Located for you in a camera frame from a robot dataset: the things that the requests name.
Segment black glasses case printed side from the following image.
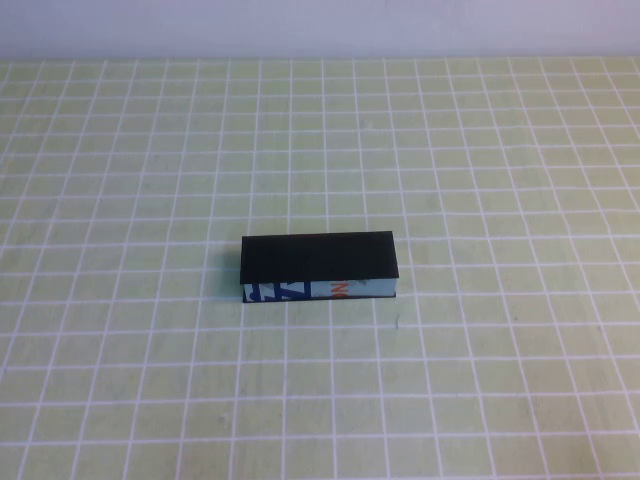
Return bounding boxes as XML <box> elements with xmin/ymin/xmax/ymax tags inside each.
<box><xmin>240</xmin><ymin>230</ymin><xmax>400</xmax><ymax>305</ymax></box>

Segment green white checked tablecloth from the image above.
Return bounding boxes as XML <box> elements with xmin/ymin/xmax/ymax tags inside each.
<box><xmin>0</xmin><ymin>55</ymin><xmax>640</xmax><ymax>480</ymax></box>

